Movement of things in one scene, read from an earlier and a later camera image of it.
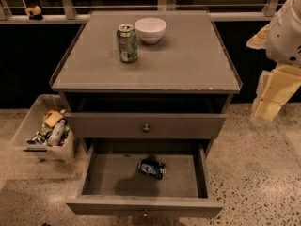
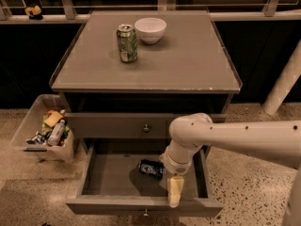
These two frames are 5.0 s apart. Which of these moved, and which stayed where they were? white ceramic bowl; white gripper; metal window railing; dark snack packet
Moved: white gripper
Stayed: dark snack packet; white ceramic bowl; metal window railing
